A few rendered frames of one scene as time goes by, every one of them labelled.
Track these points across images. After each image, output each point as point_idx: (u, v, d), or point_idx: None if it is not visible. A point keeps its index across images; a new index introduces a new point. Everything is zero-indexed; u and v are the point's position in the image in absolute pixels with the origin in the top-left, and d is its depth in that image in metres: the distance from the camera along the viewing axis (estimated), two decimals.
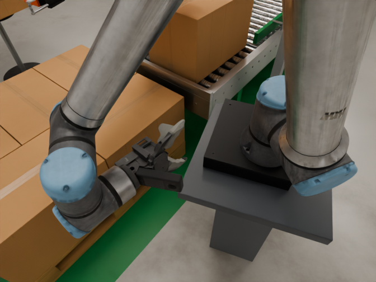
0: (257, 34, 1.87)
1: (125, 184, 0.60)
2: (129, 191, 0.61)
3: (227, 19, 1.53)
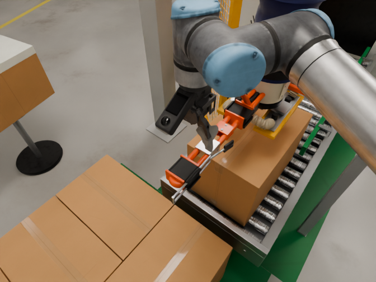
0: (305, 148, 1.67)
1: (194, 82, 0.55)
2: (185, 81, 0.56)
3: (283, 160, 1.33)
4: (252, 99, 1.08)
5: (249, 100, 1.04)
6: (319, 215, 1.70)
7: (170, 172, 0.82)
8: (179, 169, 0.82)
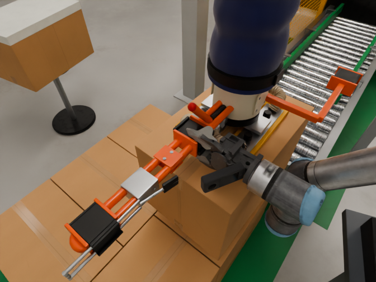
0: (339, 95, 1.76)
1: (252, 192, 0.66)
2: (252, 191, 0.64)
3: None
4: (215, 114, 0.80)
5: (209, 116, 0.76)
6: None
7: (71, 228, 0.54)
8: (86, 224, 0.55)
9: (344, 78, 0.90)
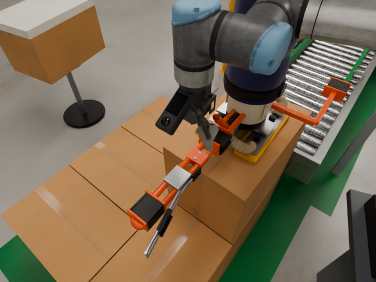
0: None
1: (194, 82, 0.55)
2: (185, 81, 0.56)
3: (276, 165, 1.13)
4: (231, 121, 0.98)
5: (227, 123, 0.94)
6: (355, 150, 1.87)
7: (132, 212, 0.72)
8: (142, 208, 0.73)
9: (335, 87, 1.09)
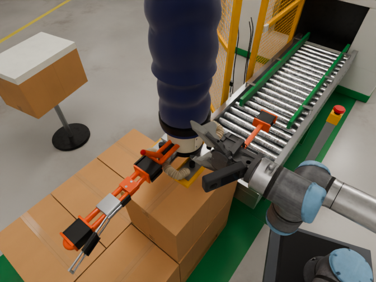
0: (290, 122, 2.12)
1: (253, 191, 0.66)
2: (253, 189, 0.65)
3: (211, 202, 1.41)
4: (165, 151, 1.13)
5: (159, 154, 1.10)
6: None
7: (64, 235, 0.88)
8: (73, 232, 0.88)
9: (262, 119, 1.24)
